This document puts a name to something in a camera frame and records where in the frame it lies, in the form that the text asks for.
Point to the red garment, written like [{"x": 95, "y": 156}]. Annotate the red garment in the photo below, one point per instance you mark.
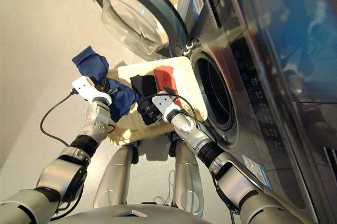
[{"x": 164, "y": 76}]

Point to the black garment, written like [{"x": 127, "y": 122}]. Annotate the black garment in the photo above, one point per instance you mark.
[{"x": 144, "y": 84}]

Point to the blue garment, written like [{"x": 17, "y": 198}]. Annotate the blue garment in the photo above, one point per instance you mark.
[{"x": 92, "y": 63}]

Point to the pale woven basket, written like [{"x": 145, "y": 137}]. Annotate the pale woven basket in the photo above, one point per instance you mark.
[{"x": 189, "y": 84}]

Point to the grey washing machine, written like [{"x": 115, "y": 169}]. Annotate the grey washing machine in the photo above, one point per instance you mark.
[{"x": 234, "y": 140}]

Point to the silver robot leg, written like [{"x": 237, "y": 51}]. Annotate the silver robot leg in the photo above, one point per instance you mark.
[
  {"x": 187, "y": 171},
  {"x": 116, "y": 174}
]

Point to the blue energy label sticker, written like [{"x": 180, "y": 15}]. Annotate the blue energy label sticker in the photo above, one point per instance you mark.
[{"x": 197, "y": 0}]

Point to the silver robot torso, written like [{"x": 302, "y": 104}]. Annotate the silver robot torso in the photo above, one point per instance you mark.
[{"x": 105, "y": 216}]

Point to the white blue warning sticker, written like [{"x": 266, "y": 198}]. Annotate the white blue warning sticker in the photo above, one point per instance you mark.
[{"x": 256, "y": 171}]

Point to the dark stacked dryer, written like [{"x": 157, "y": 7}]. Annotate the dark stacked dryer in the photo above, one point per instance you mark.
[{"x": 302, "y": 37}]

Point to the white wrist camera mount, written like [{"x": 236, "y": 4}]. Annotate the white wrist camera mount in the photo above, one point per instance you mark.
[
  {"x": 84, "y": 87},
  {"x": 164, "y": 103}
]

